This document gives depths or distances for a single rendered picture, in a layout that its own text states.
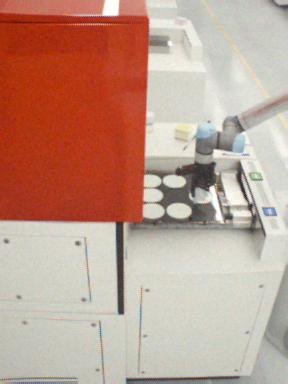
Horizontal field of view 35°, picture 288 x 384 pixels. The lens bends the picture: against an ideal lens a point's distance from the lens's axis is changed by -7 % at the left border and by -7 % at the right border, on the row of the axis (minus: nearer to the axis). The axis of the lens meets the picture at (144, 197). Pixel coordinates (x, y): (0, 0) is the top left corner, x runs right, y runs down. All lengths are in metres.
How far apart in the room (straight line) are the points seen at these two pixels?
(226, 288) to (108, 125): 0.93
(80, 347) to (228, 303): 0.63
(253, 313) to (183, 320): 0.30
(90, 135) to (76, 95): 0.12
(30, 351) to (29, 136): 0.93
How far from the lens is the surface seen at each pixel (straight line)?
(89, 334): 1.73
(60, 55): 1.13
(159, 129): 2.41
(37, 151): 1.24
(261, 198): 1.99
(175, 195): 2.04
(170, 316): 1.96
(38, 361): 1.91
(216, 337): 2.12
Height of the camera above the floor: 2.06
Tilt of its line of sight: 35 degrees down
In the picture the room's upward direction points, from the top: 2 degrees clockwise
